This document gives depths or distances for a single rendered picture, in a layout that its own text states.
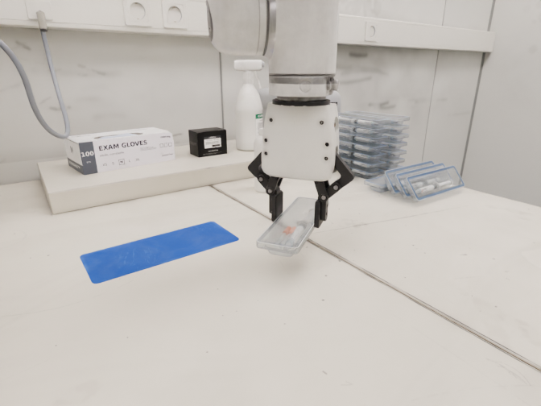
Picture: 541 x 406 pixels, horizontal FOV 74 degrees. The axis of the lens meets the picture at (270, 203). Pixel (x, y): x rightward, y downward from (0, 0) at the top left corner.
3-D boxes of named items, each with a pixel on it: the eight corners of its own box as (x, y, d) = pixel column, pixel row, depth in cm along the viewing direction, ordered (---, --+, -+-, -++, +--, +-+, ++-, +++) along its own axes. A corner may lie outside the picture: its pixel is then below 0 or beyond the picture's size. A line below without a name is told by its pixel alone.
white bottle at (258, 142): (274, 193, 83) (274, 130, 78) (252, 192, 84) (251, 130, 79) (277, 187, 88) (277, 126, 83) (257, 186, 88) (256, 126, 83)
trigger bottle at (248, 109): (233, 151, 105) (230, 59, 97) (238, 145, 113) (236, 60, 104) (263, 151, 105) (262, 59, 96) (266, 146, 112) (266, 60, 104)
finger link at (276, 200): (283, 172, 53) (282, 214, 55) (263, 170, 54) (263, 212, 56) (276, 178, 50) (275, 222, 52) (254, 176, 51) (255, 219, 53)
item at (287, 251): (297, 265, 44) (297, 248, 43) (254, 257, 46) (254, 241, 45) (329, 213, 60) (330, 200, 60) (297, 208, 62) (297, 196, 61)
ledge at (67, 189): (40, 179, 94) (36, 162, 92) (294, 143, 139) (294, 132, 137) (52, 214, 71) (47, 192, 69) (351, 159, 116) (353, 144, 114)
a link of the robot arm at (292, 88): (344, 74, 48) (342, 98, 49) (281, 74, 51) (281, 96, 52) (331, 75, 40) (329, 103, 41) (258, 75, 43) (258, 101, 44)
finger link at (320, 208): (344, 178, 50) (340, 223, 52) (321, 176, 51) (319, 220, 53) (339, 184, 47) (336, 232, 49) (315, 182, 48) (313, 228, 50)
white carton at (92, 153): (68, 165, 89) (62, 135, 87) (154, 152, 104) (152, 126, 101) (84, 175, 81) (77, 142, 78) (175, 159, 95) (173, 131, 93)
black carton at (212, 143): (189, 154, 102) (187, 129, 100) (217, 150, 107) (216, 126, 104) (198, 157, 97) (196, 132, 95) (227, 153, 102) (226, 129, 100)
